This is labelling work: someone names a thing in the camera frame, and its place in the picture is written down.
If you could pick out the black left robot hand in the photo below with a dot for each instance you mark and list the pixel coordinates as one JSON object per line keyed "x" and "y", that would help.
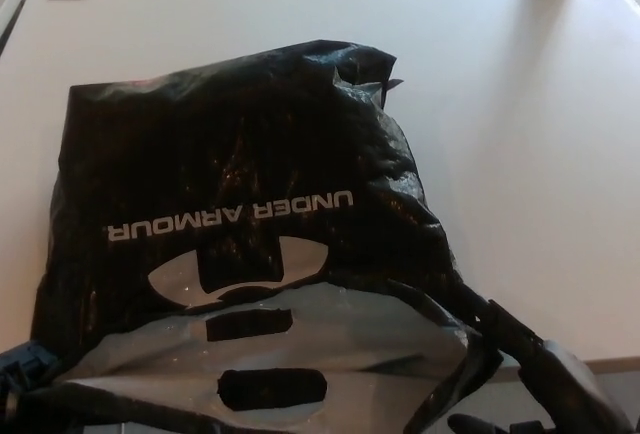
{"x": 20, "y": 374}

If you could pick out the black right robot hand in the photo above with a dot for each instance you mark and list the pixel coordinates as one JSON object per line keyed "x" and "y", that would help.
{"x": 575, "y": 394}

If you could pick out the black Under Armour plastic bag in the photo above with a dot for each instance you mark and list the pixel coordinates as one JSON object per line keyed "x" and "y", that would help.
{"x": 225, "y": 154}

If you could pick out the white adjacent desk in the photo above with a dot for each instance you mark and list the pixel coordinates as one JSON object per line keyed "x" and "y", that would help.
{"x": 7, "y": 9}

